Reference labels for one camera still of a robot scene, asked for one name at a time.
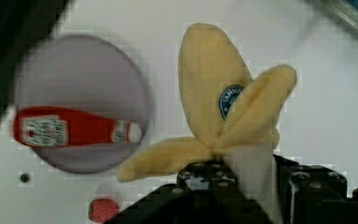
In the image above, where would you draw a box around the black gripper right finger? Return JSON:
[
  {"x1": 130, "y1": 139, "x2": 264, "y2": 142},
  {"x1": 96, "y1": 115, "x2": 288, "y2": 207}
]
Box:
[{"x1": 274, "y1": 156, "x2": 358, "y2": 224}]

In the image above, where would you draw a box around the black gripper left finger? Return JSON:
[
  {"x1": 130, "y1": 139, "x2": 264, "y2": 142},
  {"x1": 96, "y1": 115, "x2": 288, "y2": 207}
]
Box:
[{"x1": 105, "y1": 161, "x2": 273, "y2": 224}]

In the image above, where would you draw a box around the yellow plush peeled banana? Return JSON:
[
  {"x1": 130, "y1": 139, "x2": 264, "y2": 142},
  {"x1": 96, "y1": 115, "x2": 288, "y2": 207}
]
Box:
[{"x1": 117, "y1": 23, "x2": 296, "y2": 224}]

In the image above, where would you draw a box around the silver toaster oven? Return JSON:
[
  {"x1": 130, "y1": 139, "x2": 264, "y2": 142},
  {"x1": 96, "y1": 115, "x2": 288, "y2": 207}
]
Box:
[{"x1": 318, "y1": 0, "x2": 358, "y2": 37}]

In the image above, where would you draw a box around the red plush strawberry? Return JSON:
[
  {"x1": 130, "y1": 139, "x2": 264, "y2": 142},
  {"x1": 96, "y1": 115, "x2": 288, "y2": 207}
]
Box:
[{"x1": 88, "y1": 198, "x2": 119, "y2": 223}]

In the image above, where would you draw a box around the red plush ketchup bottle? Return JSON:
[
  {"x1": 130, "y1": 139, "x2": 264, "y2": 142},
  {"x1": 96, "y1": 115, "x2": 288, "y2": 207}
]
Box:
[{"x1": 12, "y1": 106, "x2": 143, "y2": 148}]

